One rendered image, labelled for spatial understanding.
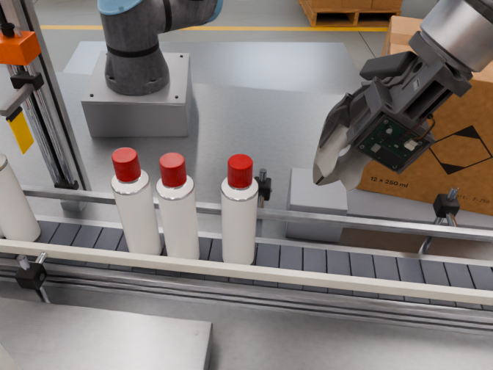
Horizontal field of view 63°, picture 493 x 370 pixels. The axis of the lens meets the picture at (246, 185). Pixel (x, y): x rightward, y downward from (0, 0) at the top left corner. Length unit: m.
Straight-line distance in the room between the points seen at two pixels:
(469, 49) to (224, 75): 0.92
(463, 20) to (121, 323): 0.54
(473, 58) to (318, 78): 0.88
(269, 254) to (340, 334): 0.16
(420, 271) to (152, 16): 0.71
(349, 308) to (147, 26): 0.68
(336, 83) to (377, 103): 0.84
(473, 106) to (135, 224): 0.56
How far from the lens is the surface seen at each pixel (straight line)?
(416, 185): 0.86
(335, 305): 0.66
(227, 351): 0.65
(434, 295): 0.67
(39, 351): 0.65
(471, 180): 0.86
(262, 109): 1.11
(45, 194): 0.72
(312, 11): 3.93
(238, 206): 0.54
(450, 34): 0.43
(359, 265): 0.70
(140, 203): 0.58
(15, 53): 0.62
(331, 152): 0.49
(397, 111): 0.43
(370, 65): 0.54
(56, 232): 0.77
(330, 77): 1.30
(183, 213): 0.56
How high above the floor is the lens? 1.42
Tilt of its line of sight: 43 degrees down
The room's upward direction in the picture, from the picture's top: 2 degrees clockwise
